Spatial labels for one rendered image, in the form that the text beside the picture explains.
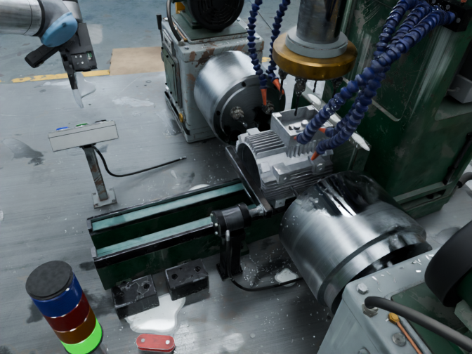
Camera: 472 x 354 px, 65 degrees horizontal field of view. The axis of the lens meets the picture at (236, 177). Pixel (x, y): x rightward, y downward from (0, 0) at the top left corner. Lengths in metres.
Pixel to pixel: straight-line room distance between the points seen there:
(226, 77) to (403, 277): 0.71
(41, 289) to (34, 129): 1.13
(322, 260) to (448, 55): 0.46
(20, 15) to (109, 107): 0.84
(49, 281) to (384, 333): 0.46
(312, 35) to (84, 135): 0.63
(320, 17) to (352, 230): 0.41
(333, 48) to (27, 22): 0.62
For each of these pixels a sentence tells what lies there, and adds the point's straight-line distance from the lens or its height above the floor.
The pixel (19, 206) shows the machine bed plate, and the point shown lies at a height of 0.80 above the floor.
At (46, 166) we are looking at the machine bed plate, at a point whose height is 0.80.
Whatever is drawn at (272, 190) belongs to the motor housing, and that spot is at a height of 1.02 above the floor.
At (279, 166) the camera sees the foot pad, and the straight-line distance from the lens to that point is 0.90.
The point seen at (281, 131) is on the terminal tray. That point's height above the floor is 1.13.
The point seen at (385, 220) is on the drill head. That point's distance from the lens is 0.72.
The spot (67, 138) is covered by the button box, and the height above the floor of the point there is 1.06.
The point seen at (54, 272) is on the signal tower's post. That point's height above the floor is 1.22.
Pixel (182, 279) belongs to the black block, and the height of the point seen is 0.86.
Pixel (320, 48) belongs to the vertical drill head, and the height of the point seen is 1.36.
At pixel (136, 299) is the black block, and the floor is 0.86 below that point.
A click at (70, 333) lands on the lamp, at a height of 1.11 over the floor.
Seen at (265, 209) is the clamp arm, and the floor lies 1.03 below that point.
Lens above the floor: 1.67
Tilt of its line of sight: 43 degrees down
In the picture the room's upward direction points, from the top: 2 degrees clockwise
